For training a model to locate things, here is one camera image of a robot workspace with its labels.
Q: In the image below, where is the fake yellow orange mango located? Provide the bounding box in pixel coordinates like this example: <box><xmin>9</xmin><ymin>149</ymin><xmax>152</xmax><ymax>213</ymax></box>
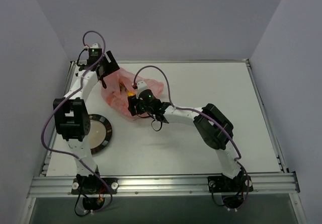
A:
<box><xmin>127</xmin><ymin>92</ymin><xmax>135</xmax><ymax>97</ymax></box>

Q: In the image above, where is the pink plastic bag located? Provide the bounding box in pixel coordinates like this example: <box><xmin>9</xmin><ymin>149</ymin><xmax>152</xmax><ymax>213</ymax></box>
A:
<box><xmin>100</xmin><ymin>66</ymin><xmax>165</xmax><ymax>119</ymax></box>

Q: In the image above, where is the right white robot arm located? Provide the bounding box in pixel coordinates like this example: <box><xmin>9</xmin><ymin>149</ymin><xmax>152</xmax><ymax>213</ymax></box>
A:
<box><xmin>128</xmin><ymin>89</ymin><xmax>242</xmax><ymax>190</ymax></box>

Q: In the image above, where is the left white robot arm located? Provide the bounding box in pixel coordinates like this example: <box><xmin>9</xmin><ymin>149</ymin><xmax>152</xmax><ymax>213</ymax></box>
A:
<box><xmin>53</xmin><ymin>43</ymin><xmax>120</xmax><ymax>193</ymax></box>

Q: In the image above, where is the black rimmed ceramic plate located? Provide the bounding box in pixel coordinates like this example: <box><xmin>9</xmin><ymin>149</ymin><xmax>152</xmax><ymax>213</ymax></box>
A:
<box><xmin>88</xmin><ymin>114</ymin><xmax>113</xmax><ymax>155</ymax></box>

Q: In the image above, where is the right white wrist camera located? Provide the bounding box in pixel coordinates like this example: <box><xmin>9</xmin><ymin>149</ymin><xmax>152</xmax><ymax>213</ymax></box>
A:
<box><xmin>132</xmin><ymin>81</ymin><xmax>148</xmax><ymax>99</ymax></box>

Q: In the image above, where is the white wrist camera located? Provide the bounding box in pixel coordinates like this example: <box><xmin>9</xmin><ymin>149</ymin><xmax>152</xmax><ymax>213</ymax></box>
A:
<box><xmin>84</xmin><ymin>43</ymin><xmax>101</xmax><ymax>50</ymax></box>
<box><xmin>132</xmin><ymin>81</ymin><xmax>148</xmax><ymax>99</ymax></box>

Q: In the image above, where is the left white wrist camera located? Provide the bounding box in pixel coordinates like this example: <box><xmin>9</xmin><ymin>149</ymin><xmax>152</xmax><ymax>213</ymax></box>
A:
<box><xmin>84</xmin><ymin>43</ymin><xmax>101</xmax><ymax>50</ymax></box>

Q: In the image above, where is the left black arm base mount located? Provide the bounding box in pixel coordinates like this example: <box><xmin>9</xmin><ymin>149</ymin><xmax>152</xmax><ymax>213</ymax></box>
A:
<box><xmin>70</xmin><ymin>175</ymin><xmax>119</xmax><ymax>215</ymax></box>

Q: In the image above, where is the aluminium table frame rail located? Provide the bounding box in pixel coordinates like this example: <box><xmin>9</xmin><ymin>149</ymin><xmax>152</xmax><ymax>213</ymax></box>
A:
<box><xmin>26</xmin><ymin>59</ymin><xmax>301</xmax><ymax>198</ymax></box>

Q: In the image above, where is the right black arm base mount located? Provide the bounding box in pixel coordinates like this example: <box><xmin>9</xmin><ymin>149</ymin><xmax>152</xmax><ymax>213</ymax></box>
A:
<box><xmin>207</xmin><ymin>174</ymin><xmax>254</xmax><ymax>212</ymax></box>

